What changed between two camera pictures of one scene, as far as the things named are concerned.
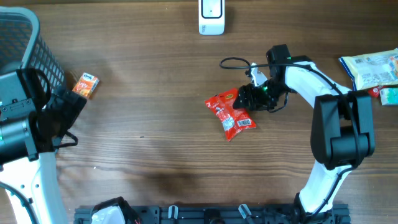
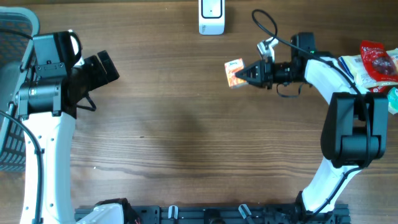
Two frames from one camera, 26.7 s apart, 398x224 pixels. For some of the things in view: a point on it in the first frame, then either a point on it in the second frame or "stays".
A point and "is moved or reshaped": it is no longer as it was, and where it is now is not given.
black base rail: x=224 y=214 stays
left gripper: x=72 y=111 -> x=100 y=77
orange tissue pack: x=86 y=85 is moved or reshaped
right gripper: x=244 y=91 -> x=262 y=67
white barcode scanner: x=211 y=17 stays
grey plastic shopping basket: x=22 y=46 stays
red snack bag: x=233 y=121 -> x=379 y=64
